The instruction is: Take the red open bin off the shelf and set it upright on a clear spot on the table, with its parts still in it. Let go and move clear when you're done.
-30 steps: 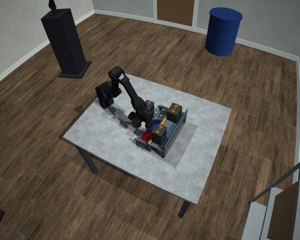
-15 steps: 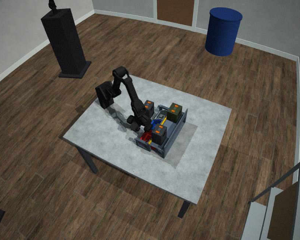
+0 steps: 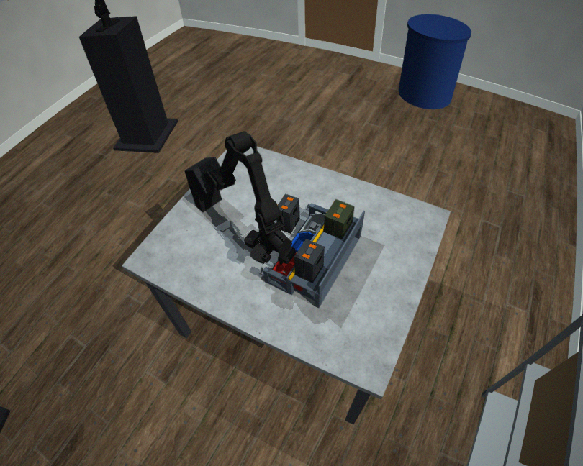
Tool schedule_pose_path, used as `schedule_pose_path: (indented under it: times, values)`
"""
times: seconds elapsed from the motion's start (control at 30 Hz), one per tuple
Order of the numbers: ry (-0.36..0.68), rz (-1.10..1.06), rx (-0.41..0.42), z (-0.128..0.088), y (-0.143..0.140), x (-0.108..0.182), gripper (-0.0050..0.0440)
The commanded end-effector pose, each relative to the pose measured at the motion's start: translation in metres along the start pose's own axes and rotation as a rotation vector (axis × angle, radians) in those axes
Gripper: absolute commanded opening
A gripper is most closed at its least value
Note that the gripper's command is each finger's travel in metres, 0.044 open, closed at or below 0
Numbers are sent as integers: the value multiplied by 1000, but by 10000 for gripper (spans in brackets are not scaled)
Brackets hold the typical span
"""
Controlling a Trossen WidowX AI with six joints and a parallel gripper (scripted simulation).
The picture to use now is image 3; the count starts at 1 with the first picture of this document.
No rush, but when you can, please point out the blue open bin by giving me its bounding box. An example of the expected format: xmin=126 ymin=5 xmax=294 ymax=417
xmin=291 ymin=232 xmax=314 ymax=253

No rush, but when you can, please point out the yellow flat bar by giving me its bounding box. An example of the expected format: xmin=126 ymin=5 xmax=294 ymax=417
xmin=288 ymin=225 xmax=324 ymax=280

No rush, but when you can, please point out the olive green tool case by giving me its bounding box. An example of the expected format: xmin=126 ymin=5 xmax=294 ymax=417
xmin=324 ymin=199 xmax=355 ymax=239

